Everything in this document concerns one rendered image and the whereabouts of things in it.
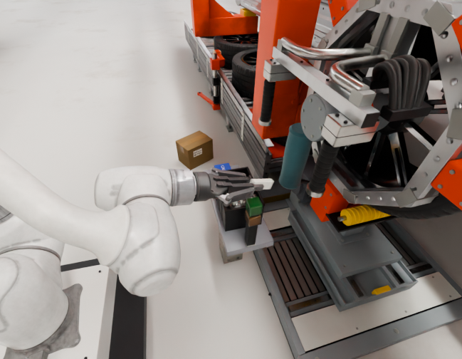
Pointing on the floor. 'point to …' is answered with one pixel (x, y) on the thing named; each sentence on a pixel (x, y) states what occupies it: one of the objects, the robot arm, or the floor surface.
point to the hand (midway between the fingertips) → (260, 184)
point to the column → (226, 253)
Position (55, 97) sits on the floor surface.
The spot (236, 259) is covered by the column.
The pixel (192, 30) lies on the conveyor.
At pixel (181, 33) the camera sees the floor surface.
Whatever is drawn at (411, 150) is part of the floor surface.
